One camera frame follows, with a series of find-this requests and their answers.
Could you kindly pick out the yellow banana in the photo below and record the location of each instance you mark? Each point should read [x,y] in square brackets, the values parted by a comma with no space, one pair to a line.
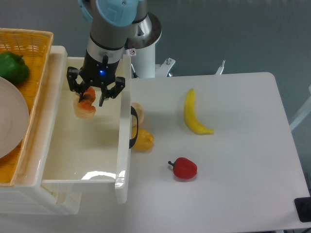
[190,117]

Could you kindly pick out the white metal frame right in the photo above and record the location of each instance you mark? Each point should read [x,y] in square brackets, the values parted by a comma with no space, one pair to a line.
[301,113]

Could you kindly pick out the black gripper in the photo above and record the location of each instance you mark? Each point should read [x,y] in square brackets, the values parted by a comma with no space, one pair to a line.
[101,74]

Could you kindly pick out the red bell pepper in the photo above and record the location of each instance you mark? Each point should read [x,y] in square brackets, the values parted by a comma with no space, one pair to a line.
[184,168]

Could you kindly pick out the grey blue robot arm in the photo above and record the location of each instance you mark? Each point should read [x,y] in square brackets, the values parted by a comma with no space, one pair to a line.
[109,33]

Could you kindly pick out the orange woven basket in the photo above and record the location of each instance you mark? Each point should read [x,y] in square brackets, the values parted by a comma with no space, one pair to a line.
[35,46]

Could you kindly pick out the round bread roll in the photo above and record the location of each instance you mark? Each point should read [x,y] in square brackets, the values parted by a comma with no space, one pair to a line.
[140,113]

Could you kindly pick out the yellow bell pepper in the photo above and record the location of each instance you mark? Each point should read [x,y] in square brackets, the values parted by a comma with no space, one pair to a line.
[144,141]

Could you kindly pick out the upper white drawer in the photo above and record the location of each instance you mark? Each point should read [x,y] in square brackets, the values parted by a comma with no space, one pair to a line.
[92,155]

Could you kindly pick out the beige round plate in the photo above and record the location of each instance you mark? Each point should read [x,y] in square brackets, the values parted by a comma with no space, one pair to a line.
[14,115]

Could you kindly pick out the green bell pepper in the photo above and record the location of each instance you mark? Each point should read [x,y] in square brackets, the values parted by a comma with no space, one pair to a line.
[13,68]

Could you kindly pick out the white plastic drawer cabinet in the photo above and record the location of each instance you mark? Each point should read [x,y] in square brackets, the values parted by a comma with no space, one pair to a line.
[28,196]

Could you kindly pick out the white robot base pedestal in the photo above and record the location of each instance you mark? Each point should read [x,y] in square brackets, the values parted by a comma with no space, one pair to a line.
[141,46]

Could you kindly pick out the black device at table edge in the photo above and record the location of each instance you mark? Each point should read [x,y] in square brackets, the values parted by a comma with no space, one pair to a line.
[303,208]

